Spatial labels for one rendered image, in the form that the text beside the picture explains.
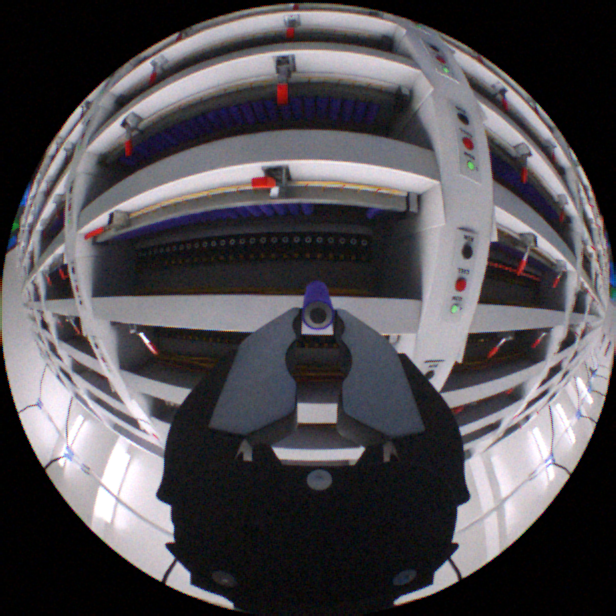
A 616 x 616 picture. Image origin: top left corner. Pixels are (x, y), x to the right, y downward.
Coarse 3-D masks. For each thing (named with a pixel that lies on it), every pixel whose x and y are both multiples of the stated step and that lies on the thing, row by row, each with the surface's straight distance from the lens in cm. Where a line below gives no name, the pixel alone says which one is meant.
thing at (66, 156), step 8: (88, 112) 74; (80, 120) 83; (80, 128) 81; (72, 136) 85; (64, 144) 89; (72, 144) 88; (64, 152) 94; (72, 152) 93; (56, 160) 99; (64, 160) 99; (56, 168) 105; (64, 168) 99; (48, 176) 111; (56, 176) 110; (48, 184) 118; (40, 192) 126; (48, 192) 109; (40, 200) 125
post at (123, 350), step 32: (128, 64) 77; (96, 128) 61; (96, 192) 56; (96, 256) 54; (128, 256) 60; (96, 288) 54; (128, 288) 60; (96, 352) 63; (128, 352) 61; (160, 416) 74
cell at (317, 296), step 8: (312, 288) 15; (320, 288) 15; (312, 296) 12; (320, 296) 12; (328, 296) 14; (304, 304) 12; (312, 304) 12; (320, 304) 12; (328, 304) 12; (304, 312) 12; (312, 312) 12; (320, 312) 12; (328, 312) 12; (304, 320) 12; (312, 320) 12; (320, 320) 12; (328, 320) 12; (312, 328) 12; (320, 328) 12
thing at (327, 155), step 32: (160, 160) 31; (192, 160) 27; (224, 160) 24; (256, 160) 23; (288, 160) 22; (320, 160) 22; (352, 160) 22; (384, 160) 23; (416, 160) 25; (128, 192) 34; (160, 192) 30; (192, 192) 31; (416, 192) 29; (96, 224) 46; (256, 224) 40; (288, 224) 39; (320, 224) 39; (416, 224) 30
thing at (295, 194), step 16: (208, 192) 28; (224, 192) 29; (240, 192) 28; (256, 192) 27; (288, 192) 26; (304, 192) 26; (320, 192) 26; (336, 192) 26; (352, 192) 27; (368, 192) 27; (160, 208) 35; (176, 208) 32; (192, 208) 31; (208, 208) 30; (384, 208) 29; (400, 208) 28; (144, 224) 38
